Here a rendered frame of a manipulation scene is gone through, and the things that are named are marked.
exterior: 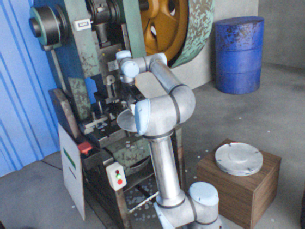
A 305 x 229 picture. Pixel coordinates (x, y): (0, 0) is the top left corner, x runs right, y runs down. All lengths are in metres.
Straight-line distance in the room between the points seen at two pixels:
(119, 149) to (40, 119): 1.39
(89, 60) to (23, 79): 1.30
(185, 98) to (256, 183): 0.87
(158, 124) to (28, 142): 2.02
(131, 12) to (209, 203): 1.01
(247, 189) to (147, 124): 0.90
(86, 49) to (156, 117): 0.61
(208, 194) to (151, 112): 0.42
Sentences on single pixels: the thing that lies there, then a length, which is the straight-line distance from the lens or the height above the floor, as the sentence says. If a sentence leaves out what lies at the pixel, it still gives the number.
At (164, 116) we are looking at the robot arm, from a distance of 0.86.
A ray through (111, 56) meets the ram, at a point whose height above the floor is 1.12.
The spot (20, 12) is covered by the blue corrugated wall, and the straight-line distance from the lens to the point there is 2.51.
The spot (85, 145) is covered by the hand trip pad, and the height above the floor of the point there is 0.76.
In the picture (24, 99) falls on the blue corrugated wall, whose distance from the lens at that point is 2.60.
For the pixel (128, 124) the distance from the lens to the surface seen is 1.38.
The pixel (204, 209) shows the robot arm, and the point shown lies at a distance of 1.08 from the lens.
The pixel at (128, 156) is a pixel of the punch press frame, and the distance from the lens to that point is 1.50.
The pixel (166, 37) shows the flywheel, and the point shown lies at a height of 1.14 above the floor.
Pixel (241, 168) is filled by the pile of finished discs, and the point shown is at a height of 0.39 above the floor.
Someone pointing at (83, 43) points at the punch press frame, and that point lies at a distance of 1.32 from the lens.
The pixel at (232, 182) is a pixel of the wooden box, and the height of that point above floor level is 0.34.
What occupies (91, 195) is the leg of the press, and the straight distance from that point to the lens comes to 2.15.
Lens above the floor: 1.45
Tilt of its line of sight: 28 degrees down
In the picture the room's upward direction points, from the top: 9 degrees counter-clockwise
